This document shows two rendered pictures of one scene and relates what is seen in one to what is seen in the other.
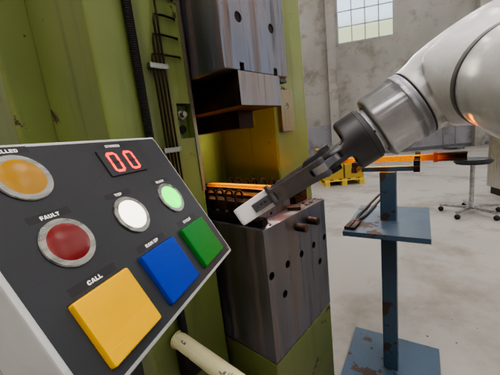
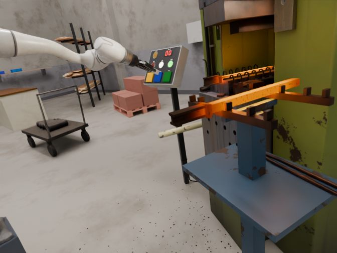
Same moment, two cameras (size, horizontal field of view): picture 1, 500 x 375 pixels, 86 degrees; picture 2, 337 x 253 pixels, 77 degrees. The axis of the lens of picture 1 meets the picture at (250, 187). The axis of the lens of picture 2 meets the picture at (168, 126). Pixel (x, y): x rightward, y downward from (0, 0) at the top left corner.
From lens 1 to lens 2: 1.73 m
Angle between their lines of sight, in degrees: 115
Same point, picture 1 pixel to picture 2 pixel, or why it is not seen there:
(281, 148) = (278, 49)
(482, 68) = not seen: hidden behind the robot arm
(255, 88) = (210, 15)
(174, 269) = (157, 77)
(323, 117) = not seen: outside the picture
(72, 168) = (160, 53)
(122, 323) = (148, 78)
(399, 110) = not seen: hidden behind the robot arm
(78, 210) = (156, 61)
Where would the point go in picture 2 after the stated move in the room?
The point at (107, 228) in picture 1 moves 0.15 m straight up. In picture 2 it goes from (157, 66) to (153, 44)
